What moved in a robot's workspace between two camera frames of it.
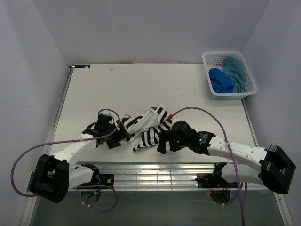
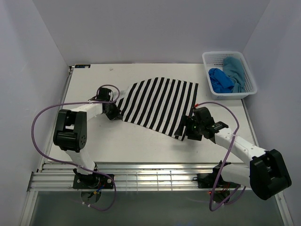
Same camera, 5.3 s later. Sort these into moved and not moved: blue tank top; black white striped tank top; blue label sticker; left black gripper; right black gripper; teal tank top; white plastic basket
Moved: left black gripper; right black gripper; black white striped tank top
Not moved: blue label sticker; blue tank top; teal tank top; white plastic basket
